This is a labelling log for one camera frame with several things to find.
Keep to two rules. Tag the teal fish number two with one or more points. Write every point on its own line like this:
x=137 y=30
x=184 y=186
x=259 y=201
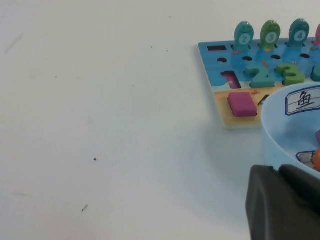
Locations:
x=243 y=37

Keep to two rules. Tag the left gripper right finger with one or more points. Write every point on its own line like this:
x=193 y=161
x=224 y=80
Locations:
x=302 y=207

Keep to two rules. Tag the purple fish piece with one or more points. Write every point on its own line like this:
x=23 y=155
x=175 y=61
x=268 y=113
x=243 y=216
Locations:
x=318 y=137

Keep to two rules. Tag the orange fish number ten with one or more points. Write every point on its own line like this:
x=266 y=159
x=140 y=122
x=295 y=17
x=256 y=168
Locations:
x=317 y=160

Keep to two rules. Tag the green fish number three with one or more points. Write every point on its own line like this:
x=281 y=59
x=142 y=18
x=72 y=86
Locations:
x=270 y=36

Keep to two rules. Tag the light blue plastic bowl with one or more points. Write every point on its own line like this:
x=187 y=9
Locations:
x=275 y=120

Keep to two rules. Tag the teal-blue fish number four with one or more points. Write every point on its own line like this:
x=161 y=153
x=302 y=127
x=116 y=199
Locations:
x=299 y=35

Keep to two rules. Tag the magenta rectangle block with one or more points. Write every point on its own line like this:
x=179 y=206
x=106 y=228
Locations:
x=242 y=103

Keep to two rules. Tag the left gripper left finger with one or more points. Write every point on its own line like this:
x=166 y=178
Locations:
x=265 y=205

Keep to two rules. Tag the teal digit two block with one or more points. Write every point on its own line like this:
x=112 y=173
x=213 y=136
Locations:
x=261 y=80

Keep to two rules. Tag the pink fish number five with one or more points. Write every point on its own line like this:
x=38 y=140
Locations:
x=317 y=35

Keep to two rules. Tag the green digit three block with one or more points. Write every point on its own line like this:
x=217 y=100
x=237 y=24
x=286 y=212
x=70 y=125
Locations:
x=293 y=76

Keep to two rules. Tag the colourful wooden puzzle board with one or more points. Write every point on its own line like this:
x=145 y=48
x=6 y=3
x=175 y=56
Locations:
x=212 y=72

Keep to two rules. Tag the teal-blue digit four block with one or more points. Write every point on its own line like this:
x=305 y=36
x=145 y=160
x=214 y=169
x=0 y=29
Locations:
x=316 y=73

